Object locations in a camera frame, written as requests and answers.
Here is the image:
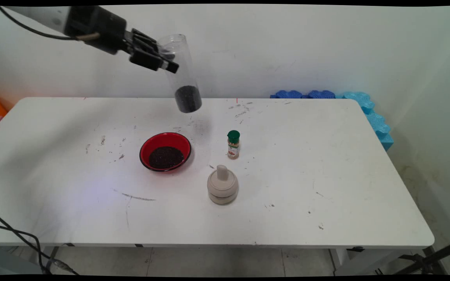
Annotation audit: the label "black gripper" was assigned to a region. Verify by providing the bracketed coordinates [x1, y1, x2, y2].
[64, 6, 179, 74]

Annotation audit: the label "clear plastic jar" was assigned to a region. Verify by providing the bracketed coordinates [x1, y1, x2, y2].
[157, 34, 203, 114]

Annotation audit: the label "black seeds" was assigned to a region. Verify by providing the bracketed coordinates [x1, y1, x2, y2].
[148, 146, 185, 169]
[175, 86, 203, 114]

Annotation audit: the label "red bowl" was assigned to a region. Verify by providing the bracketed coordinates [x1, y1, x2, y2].
[139, 132, 192, 173]

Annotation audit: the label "spice bottle green cap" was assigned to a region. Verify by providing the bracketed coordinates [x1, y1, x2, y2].
[227, 130, 241, 160]

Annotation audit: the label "dark blue foam mat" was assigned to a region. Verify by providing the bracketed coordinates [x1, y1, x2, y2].
[270, 90, 303, 99]

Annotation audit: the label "beige mortar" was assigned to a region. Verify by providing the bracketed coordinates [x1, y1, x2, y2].
[207, 171, 239, 205]

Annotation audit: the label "blue cloth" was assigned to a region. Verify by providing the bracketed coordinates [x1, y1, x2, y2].
[302, 90, 336, 99]

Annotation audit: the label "white table leg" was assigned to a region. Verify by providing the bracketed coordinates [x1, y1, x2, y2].
[34, 246, 59, 274]

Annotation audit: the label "light blue foam mat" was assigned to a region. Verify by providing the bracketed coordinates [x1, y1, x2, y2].
[336, 92, 394, 151]

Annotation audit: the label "black tripod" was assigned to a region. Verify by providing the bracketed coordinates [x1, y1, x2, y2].
[375, 237, 450, 276]

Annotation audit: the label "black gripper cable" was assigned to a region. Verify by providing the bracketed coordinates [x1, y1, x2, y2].
[0, 6, 100, 42]

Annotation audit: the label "black hanging cable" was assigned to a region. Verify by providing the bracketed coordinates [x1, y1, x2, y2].
[0, 208, 80, 276]

